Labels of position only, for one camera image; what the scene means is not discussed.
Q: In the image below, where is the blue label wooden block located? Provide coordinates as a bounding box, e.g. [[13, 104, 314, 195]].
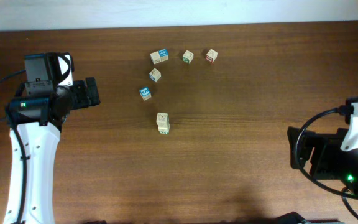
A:
[[156, 113, 169, 126]]

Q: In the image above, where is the yellow letter wooden block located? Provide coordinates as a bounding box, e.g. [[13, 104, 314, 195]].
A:
[[158, 124, 170, 132]]

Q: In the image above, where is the green label wooden block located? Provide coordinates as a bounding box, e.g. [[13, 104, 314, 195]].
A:
[[158, 127, 170, 134]]

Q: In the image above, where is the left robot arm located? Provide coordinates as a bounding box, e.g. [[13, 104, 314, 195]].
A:
[[3, 52, 101, 223]]

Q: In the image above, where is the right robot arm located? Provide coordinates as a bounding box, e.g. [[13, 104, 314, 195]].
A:
[[287, 96, 358, 219]]

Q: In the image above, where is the blue number five block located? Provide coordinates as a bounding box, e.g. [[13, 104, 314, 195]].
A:
[[139, 87, 152, 101]]

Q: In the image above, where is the blue edged wooden block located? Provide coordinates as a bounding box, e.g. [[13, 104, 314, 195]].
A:
[[149, 68, 162, 82]]

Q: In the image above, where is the plain wooden block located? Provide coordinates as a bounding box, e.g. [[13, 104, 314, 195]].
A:
[[150, 51, 161, 64]]

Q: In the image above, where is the blue top wooden block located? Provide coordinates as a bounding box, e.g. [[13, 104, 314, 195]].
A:
[[158, 49, 169, 62]]

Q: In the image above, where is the green wooden block far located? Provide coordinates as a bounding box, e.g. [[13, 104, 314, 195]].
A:
[[182, 50, 194, 64]]

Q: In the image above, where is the red wooden block far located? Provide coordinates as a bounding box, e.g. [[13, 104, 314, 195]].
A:
[[206, 49, 218, 63]]

